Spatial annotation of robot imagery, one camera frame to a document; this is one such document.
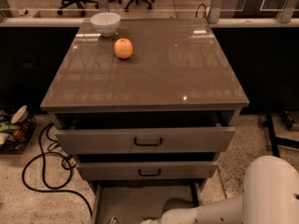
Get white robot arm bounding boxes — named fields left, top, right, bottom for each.
left=140, top=156, right=299, bottom=224

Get black stand leg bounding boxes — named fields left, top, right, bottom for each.
left=263, top=114, right=299, bottom=158

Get top grey drawer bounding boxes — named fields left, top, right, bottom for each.
left=56, top=111, right=235, bottom=154

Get black floor cable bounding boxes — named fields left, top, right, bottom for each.
left=21, top=122, right=93, bottom=217

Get green jalapeno chip bag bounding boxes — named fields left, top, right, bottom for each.
left=108, top=217, right=120, bottom=224

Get black wire basket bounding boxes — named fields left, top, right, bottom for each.
left=0, top=115, right=36, bottom=155

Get black cable loop behind cabinet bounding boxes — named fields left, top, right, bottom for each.
left=194, top=3, right=210, bottom=20

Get grey drawer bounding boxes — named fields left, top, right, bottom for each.
left=91, top=181, right=202, bottom=224
left=78, top=153, right=217, bottom=181
left=56, top=111, right=235, bottom=154

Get bottom grey drawer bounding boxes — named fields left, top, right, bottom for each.
left=91, top=181, right=202, bottom=224

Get orange fruit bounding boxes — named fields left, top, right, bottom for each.
left=114, top=38, right=134, bottom=59

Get grey drawer cabinet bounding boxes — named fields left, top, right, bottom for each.
left=39, top=18, right=250, bottom=224

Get small white bowl in basket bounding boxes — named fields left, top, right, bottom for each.
left=11, top=105, right=28, bottom=124

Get green packet in basket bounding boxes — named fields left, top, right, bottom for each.
left=0, top=121, right=21, bottom=133

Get middle grey drawer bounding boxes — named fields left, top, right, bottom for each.
left=78, top=153, right=217, bottom=181

